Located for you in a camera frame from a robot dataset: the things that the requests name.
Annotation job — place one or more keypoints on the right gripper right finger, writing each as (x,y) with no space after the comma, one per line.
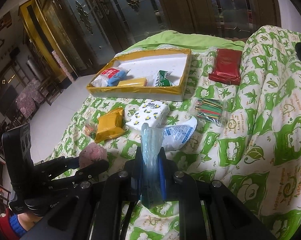
(167,169)

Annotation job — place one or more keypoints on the green patterned quilt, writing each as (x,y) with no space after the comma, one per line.
(257,154)

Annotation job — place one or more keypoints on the gold foil packet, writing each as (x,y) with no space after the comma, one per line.
(110,125)

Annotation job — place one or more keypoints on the ornate glass door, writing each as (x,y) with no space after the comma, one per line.
(78,37)

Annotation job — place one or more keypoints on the plain green sheet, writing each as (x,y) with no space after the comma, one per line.
(195,42)

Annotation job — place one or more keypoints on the person left hand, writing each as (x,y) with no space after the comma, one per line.
(28,219)

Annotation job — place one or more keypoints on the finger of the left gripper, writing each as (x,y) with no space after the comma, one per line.
(81,175)
(56,167)

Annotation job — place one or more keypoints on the blue rolled cloth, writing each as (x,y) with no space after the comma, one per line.
(116,78)

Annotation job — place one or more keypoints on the bee-print tissue pack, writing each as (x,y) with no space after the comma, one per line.
(151,112)

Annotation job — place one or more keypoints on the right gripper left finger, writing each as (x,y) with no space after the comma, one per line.
(134,167)

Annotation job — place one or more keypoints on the gold-edged white foam tray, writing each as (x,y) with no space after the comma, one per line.
(147,63)

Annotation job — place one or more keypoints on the gold bar packet in tray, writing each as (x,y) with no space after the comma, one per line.
(137,82)

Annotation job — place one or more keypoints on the pink fluffy ball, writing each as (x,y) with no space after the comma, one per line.
(91,154)

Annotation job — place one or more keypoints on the teal tissue pack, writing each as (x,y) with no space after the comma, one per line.
(151,143)

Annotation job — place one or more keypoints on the red foil packet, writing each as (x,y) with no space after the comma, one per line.
(226,68)

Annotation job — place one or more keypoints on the white red packet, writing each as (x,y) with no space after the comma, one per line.
(102,79)

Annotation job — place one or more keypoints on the green white snack packet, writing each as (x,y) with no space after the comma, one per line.
(160,79)

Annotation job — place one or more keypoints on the bag of coloured sticks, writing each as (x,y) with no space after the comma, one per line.
(211,110)

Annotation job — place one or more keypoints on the small bag coloured crayons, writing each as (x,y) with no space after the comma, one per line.
(90,131)

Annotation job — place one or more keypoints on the white desiccant packet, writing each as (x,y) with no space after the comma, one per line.
(176,136)

